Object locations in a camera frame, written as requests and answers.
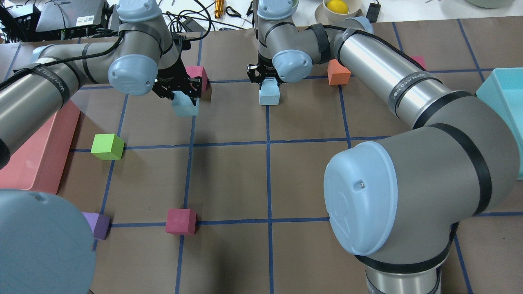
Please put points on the light blue block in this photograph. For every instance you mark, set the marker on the light blue block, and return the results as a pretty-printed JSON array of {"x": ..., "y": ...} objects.
[
  {"x": 269, "y": 93},
  {"x": 183, "y": 105}
]

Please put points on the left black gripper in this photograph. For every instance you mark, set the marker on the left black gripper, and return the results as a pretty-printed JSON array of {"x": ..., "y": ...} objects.
[{"x": 171, "y": 83}]

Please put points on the yellow lemon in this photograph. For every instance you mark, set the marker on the yellow lemon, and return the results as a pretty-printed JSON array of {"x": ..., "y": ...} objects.
[{"x": 337, "y": 6}]

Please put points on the green foam block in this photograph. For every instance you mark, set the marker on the green foam block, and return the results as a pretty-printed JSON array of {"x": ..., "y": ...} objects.
[{"x": 107, "y": 147}]

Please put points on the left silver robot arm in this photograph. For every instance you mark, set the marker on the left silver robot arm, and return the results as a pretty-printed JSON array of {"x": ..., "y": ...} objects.
[{"x": 46, "y": 242}]

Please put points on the left purple foam block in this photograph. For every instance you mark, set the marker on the left purple foam block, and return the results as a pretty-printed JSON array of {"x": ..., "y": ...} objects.
[{"x": 99, "y": 224}]

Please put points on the right crimson foam block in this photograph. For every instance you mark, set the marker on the right crimson foam block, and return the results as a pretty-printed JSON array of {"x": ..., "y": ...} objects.
[{"x": 418, "y": 61}]

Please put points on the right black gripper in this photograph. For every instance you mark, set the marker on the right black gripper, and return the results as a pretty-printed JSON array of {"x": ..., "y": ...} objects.
[{"x": 257, "y": 75}]

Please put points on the orange handled tool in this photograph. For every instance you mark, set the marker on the orange handled tool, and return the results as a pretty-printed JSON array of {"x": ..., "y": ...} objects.
[{"x": 219, "y": 9}]

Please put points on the black computer box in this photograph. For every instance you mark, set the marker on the black computer box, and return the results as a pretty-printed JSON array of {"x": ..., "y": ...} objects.
[{"x": 65, "y": 19}]

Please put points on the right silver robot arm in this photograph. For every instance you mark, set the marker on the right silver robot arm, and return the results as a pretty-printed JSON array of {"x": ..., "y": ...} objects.
[{"x": 388, "y": 214}]

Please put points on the cyan plastic tray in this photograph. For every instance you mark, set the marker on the cyan plastic tray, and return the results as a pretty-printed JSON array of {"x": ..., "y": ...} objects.
[{"x": 503, "y": 92}]

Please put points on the left near crimson block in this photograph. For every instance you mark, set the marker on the left near crimson block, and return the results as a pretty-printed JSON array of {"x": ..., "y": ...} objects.
[{"x": 181, "y": 222}]

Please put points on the black power adapter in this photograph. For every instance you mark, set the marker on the black power adapter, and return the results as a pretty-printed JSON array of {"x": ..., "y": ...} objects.
[{"x": 373, "y": 12}]

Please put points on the pink plastic tray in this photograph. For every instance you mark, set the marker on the pink plastic tray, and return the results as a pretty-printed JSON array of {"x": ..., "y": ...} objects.
[{"x": 38, "y": 165}]

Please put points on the left far crimson block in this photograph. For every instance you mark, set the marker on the left far crimson block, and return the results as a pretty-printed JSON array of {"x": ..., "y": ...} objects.
[{"x": 198, "y": 72}]

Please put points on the beige plate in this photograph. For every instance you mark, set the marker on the beige plate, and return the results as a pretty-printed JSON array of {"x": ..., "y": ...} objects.
[{"x": 324, "y": 16}]

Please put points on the scissors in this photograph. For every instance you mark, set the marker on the scissors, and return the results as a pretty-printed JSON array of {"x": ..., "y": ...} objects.
[{"x": 230, "y": 11}]

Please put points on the right far orange block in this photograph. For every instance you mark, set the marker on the right far orange block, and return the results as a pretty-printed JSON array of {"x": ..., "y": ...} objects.
[{"x": 337, "y": 73}]

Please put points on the beige bowl with lemon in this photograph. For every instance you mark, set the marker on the beige bowl with lemon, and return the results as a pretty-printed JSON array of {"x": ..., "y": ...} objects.
[{"x": 337, "y": 10}]

